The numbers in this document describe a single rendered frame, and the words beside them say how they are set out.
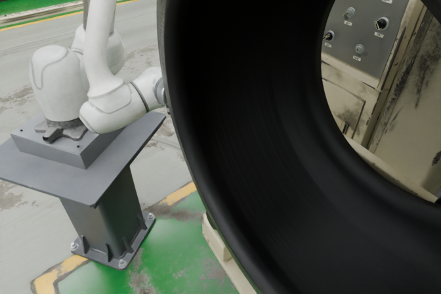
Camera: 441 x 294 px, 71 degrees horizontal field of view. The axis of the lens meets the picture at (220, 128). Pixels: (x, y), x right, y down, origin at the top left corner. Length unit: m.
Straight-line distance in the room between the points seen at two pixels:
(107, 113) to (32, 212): 1.25
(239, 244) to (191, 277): 1.08
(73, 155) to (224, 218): 0.72
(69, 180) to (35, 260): 0.76
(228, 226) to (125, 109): 0.48
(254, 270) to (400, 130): 0.40
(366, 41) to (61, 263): 1.61
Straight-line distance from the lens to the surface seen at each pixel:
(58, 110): 1.13
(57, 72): 1.07
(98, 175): 1.11
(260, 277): 0.47
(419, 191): 0.71
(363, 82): 1.12
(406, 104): 0.66
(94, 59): 0.85
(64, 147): 1.14
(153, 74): 0.90
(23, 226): 1.99
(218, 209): 0.51
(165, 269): 1.60
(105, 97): 0.85
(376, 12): 1.11
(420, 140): 0.68
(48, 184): 1.15
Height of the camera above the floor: 1.41
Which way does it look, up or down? 39 degrees down
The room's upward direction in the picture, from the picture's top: straight up
